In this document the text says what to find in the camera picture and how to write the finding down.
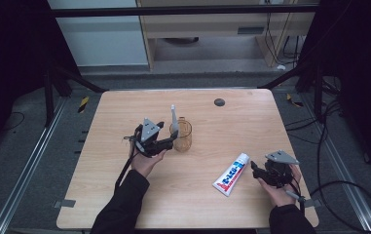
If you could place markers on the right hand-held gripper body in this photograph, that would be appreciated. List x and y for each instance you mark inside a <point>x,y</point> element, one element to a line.
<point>278,169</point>

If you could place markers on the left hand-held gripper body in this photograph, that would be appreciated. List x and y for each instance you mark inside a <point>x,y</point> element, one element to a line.
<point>149,139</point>

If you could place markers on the clear amber plastic cup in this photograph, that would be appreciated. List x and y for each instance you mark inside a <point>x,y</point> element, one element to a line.
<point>183,138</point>

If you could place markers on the white electric toothbrush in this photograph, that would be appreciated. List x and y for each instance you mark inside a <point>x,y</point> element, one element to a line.
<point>174,118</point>

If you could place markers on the person's left hand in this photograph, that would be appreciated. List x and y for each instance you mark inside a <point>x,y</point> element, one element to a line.
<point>144,164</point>

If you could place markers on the person's right hand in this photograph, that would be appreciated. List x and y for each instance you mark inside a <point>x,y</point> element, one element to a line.
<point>278,195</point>

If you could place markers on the white toothpaste tube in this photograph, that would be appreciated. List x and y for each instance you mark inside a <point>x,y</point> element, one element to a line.
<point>231,175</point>

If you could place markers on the grey tape strip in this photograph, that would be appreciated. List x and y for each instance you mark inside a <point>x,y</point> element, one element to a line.
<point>65,203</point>
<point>313,202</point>

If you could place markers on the grey round table grommet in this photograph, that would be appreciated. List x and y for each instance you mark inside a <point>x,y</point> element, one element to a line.
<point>219,102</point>

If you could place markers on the yellow black striped tape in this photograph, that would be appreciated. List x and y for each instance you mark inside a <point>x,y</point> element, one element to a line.
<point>293,100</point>
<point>83,104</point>

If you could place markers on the black metal stand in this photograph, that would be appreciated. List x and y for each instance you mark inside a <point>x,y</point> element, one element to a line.
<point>316,87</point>
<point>51,97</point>

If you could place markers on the small white floor object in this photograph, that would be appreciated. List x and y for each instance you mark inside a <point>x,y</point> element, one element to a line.
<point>281,67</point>

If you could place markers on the light wooden desk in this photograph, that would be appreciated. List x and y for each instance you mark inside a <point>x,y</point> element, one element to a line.
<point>205,27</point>

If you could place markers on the white cabinet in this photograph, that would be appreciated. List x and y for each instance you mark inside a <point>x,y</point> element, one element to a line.
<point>98,35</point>

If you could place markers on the dark curtain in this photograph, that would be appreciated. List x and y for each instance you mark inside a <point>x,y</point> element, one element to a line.
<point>358,65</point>
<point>11,65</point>

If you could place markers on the aluminium floor rail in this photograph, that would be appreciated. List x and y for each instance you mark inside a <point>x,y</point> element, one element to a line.
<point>345,175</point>
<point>24,169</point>

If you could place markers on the black horizontal frame bar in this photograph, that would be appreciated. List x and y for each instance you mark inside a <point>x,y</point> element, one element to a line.
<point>179,10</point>

